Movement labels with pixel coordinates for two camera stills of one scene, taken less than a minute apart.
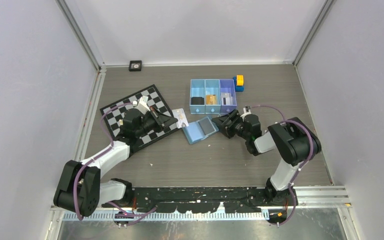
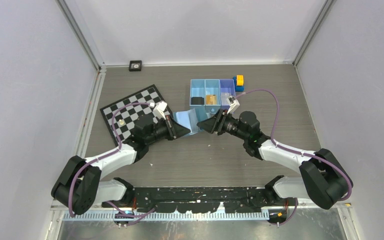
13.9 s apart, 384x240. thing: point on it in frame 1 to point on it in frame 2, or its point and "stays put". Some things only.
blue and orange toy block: x=239 y=83 stays put
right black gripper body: x=237 y=127 stays put
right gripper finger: x=222 y=122 to x=208 y=125
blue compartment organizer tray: x=212 y=96 stays put
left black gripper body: x=150 y=122 to x=159 y=132
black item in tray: x=197 y=100 stays put
